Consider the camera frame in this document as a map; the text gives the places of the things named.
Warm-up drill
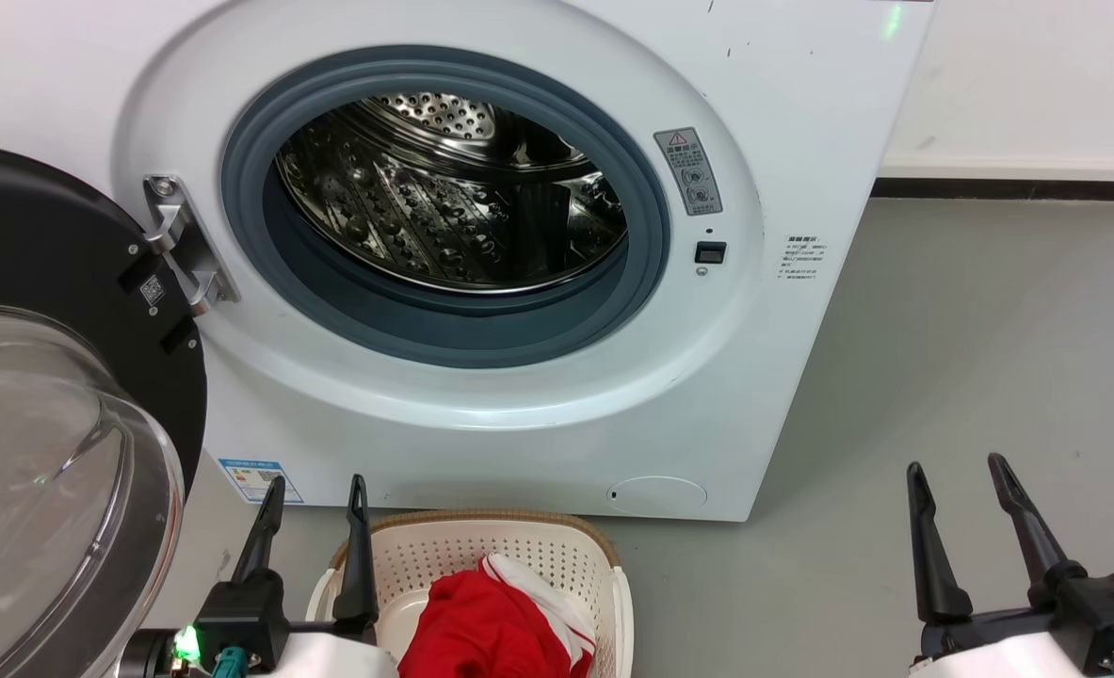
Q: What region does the cream perforated laundry basket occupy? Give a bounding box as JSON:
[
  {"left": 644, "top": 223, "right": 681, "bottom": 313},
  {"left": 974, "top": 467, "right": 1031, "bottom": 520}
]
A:
[{"left": 304, "top": 509, "right": 635, "bottom": 678}]

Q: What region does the white front-load washing machine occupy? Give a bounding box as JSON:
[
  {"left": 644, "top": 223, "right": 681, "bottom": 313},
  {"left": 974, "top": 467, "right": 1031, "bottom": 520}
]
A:
[{"left": 0, "top": 0, "right": 936, "bottom": 524}]

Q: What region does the stainless steel washing machine drum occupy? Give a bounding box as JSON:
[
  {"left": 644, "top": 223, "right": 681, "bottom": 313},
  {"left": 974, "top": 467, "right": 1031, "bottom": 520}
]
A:
[{"left": 276, "top": 91, "right": 629, "bottom": 295}]

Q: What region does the blue energy label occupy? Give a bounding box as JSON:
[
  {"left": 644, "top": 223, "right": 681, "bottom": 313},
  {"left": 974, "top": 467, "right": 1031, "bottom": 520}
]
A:
[{"left": 218, "top": 458, "right": 304, "bottom": 506}]

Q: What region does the red garment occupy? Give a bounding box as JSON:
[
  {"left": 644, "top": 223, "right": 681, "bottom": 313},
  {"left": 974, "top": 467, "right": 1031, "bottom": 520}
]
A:
[{"left": 396, "top": 553, "right": 597, "bottom": 678}]

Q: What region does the silver metal door hinge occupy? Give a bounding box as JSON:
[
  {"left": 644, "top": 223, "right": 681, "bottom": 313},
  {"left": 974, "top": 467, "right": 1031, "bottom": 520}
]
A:
[{"left": 142, "top": 174, "right": 240, "bottom": 317}]

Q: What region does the white and black baseboard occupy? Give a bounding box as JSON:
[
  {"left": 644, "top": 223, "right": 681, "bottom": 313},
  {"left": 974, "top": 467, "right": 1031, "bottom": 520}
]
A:
[{"left": 872, "top": 155, "right": 1114, "bottom": 202}]

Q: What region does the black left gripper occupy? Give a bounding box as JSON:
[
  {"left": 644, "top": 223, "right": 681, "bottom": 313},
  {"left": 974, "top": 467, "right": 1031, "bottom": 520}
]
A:
[{"left": 121, "top": 473, "right": 381, "bottom": 678}]

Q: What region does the small text sticker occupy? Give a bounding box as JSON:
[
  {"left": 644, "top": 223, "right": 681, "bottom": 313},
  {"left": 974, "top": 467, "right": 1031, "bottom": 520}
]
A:
[{"left": 781, "top": 234, "right": 827, "bottom": 285}]

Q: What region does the grey rubber door gasket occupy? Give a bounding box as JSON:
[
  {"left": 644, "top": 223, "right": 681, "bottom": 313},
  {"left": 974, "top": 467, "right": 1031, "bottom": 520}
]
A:
[{"left": 220, "top": 45, "right": 672, "bottom": 370}]

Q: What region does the black glass washer door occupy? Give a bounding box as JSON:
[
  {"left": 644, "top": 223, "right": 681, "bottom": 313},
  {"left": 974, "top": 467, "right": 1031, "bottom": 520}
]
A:
[{"left": 0, "top": 141, "right": 209, "bottom": 678}]

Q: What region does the round white filter cover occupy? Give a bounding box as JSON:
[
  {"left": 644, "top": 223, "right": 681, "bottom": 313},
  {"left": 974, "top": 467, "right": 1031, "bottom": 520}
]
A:
[{"left": 606, "top": 476, "right": 708, "bottom": 517}]

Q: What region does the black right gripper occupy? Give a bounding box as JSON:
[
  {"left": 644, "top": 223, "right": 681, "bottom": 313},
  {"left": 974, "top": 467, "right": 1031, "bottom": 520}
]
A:
[{"left": 906, "top": 453, "right": 1114, "bottom": 674}]

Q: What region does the grey warning sticker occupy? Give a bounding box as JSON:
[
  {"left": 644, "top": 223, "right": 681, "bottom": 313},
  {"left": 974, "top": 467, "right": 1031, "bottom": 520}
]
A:
[{"left": 654, "top": 127, "right": 723, "bottom": 218}]

